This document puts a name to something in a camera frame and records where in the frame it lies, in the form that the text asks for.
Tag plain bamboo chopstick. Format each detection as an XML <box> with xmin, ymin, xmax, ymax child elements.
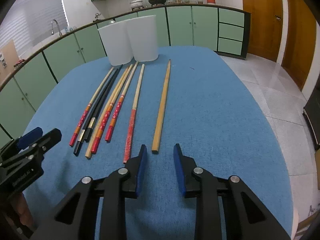
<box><xmin>151</xmin><ymin>59</ymin><xmax>171</xmax><ymax>154</ymax></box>
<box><xmin>85</xmin><ymin>64</ymin><xmax>134</xmax><ymax>160</ymax></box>

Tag red orange handled chopstick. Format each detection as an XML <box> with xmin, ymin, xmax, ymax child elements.
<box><xmin>90</xmin><ymin>65</ymin><xmax>131</xmax><ymax>155</ymax></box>

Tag chrome kitchen faucet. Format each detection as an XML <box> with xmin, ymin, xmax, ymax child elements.
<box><xmin>50</xmin><ymin>19</ymin><xmax>64</xmax><ymax>37</ymax></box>

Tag green lower kitchen cabinets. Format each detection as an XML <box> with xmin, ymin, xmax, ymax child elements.
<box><xmin>1</xmin><ymin>4</ymin><xmax>251</xmax><ymax>145</ymax></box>

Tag person's left hand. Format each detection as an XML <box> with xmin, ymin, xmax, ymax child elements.
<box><xmin>3</xmin><ymin>192</ymin><xmax>34</xmax><ymax>230</ymax></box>

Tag pink cloth on counter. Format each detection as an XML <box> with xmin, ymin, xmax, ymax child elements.
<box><xmin>14</xmin><ymin>59</ymin><xmax>25</xmax><ymax>68</ymax></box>

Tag brown cardboard box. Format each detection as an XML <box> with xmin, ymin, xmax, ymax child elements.
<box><xmin>0</xmin><ymin>40</ymin><xmax>20</xmax><ymax>83</ymax></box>

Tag black glass cabinet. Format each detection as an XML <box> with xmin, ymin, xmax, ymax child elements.
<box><xmin>303</xmin><ymin>79</ymin><xmax>320</xmax><ymax>150</ymax></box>

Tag white window blind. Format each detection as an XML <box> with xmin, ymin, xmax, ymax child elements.
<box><xmin>1</xmin><ymin>0</ymin><xmax>68</xmax><ymax>55</ymax></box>

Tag blue table mat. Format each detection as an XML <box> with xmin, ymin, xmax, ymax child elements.
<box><xmin>24</xmin><ymin>47</ymin><xmax>293</xmax><ymax>239</ymax></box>

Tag white double utensil holder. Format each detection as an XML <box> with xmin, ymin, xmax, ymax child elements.
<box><xmin>98</xmin><ymin>15</ymin><xmax>159</xmax><ymax>66</ymax></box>

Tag wooden door right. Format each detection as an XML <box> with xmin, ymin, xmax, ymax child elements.
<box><xmin>281</xmin><ymin>0</ymin><xmax>316</xmax><ymax>89</ymax></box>

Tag wooden door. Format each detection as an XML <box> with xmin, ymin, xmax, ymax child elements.
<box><xmin>281</xmin><ymin>0</ymin><xmax>316</xmax><ymax>89</ymax></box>
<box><xmin>242</xmin><ymin>0</ymin><xmax>283</xmax><ymax>62</ymax></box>

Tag white cooking pot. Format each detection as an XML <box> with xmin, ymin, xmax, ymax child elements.
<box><xmin>130</xmin><ymin>0</ymin><xmax>144</xmax><ymax>11</ymax></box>

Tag black wok with lid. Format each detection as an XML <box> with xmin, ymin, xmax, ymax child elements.
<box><xmin>148</xmin><ymin>0</ymin><xmax>167</xmax><ymax>7</ymax></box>

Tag wooden door left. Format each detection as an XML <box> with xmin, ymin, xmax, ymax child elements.
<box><xmin>242</xmin><ymin>0</ymin><xmax>283</xmax><ymax>62</ymax></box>

